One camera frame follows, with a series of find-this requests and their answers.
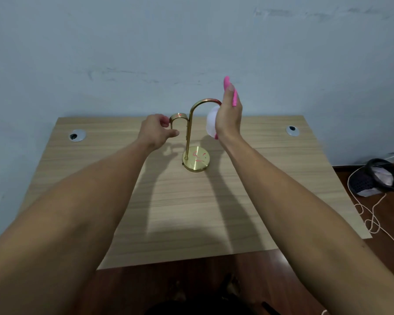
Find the person's right hand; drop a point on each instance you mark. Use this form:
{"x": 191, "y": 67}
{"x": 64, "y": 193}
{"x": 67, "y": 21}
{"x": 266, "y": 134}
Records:
{"x": 229, "y": 119}

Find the person's left hand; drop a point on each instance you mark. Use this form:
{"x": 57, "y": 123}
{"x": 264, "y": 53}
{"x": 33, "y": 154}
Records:
{"x": 152, "y": 132}

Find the person's left thumb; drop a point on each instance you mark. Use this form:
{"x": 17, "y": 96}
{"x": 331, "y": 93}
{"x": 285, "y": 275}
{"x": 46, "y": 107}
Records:
{"x": 170, "y": 134}

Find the person's right thumb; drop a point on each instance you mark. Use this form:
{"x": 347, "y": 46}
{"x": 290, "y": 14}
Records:
{"x": 229, "y": 95}

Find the pink and white headphones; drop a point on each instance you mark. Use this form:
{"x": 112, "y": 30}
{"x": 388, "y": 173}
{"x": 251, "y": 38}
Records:
{"x": 211, "y": 123}

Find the gold metal hook stand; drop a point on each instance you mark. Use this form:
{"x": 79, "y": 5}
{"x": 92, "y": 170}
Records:
{"x": 197, "y": 159}

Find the person's right forearm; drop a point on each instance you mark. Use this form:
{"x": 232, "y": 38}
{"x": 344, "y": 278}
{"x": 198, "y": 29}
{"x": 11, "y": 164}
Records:
{"x": 302, "y": 219}

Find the person's left forearm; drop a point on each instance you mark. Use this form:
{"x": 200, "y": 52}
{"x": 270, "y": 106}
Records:
{"x": 72, "y": 213}

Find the person's left foot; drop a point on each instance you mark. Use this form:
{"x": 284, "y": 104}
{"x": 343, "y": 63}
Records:
{"x": 178, "y": 291}

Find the person's foot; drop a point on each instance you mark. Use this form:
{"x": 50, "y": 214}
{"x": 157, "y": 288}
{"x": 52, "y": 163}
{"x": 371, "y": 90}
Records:
{"x": 231, "y": 286}
{"x": 178, "y": 291}

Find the person's right foot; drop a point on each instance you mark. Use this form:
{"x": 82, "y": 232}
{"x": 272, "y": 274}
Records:
{"x": 231, "y": 286}

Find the black basket with white bag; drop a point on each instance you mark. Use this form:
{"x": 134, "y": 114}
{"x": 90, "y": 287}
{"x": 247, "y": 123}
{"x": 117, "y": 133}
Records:
{"x": 369, "y": 183}

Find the person's dark clothing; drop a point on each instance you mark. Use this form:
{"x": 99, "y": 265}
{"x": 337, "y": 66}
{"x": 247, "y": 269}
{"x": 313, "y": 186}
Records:
{"x": 200, "y": 306}

